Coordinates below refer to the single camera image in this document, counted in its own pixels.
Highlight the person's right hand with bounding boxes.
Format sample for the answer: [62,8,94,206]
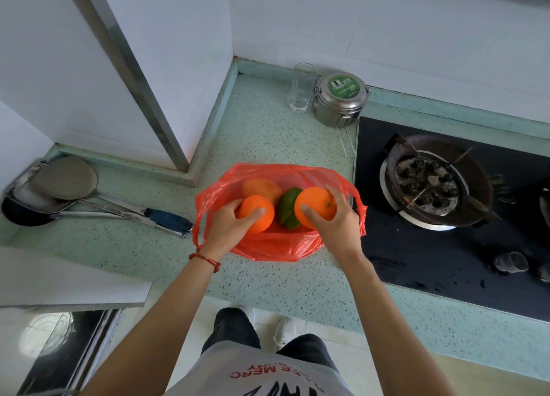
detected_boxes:
[299,185,366,267]

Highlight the person's left hand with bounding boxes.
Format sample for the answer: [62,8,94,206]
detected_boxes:
[201,199,267,261]

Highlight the small orange fruit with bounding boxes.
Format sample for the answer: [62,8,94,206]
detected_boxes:
[235,195,275,234]

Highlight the large orange fruit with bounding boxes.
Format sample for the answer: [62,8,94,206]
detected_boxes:
[294,187,337,230]

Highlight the person's right forearm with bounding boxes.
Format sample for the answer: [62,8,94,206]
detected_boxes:
[339,254,457,396]

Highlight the person's left forearm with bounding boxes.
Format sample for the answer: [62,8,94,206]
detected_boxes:
[79,254,224,396]

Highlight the green citrus fruit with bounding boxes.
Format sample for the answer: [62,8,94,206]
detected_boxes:
[275,188,304,231]

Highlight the dull orange fruit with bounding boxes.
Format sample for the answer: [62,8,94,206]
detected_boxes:
[241,178,283,205]

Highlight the red plastic bag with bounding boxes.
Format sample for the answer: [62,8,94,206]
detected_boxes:
[192,163,368,263]

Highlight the black trousers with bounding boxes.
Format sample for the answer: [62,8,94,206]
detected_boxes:
[201,308,340,373]

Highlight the stainless steel lunch box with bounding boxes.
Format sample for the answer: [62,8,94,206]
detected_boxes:
[312,71,371,158]

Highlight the clear drinking glass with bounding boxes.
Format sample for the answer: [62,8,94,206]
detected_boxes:
[289,62,317,113]

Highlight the round gas burner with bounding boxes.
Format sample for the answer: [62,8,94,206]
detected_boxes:
[379,133,502,231]

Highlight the black glass gas stove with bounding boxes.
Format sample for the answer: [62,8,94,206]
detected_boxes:
[353,117,550,323]

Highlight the white printed t-shirt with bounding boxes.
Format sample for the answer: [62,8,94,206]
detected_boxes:
[164,340,355,396]

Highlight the white cabinet panel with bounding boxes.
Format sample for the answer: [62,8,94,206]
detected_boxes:
[0,246,154,309]

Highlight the black glass appliance door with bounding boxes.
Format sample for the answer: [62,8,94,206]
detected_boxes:
[16,309,125,396]

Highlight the red string bracelet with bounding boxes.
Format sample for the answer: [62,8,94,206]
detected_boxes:
[188,252,221,273]

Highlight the metal spatula with dark handle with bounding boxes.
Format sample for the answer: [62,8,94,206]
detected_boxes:
[31,155,195,234]

